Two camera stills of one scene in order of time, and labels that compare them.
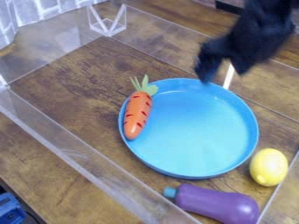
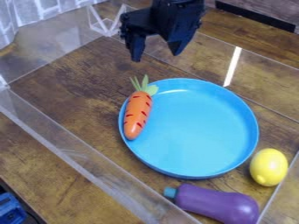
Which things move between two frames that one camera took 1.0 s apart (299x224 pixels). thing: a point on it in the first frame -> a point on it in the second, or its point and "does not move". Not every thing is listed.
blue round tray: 202,129 does not move
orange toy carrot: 138,108 does not move
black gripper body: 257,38 -> 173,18
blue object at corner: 12,212 does not move
